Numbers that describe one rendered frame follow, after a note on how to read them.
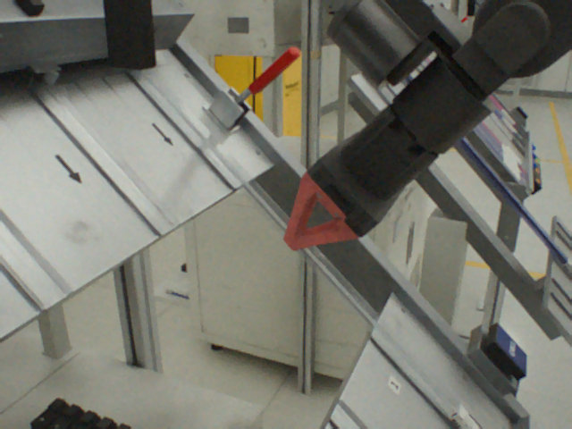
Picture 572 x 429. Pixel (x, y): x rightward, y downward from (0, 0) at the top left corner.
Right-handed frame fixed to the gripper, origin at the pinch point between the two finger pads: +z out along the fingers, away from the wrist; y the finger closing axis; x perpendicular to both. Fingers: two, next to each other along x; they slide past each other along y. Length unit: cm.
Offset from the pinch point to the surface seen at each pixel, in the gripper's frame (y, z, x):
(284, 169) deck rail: -8.1, 0.8, -5.9
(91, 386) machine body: -3.2, 45.3, -3.8
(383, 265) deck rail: -8.3, 0.0, 8.4
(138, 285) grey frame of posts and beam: -10.5, 31.9, -9.7
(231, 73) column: -272, 125, -105
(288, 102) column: -276, 112, -64
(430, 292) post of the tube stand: -37.0, 12.3, 21.9
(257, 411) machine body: -8.8, 29.3, 14.0
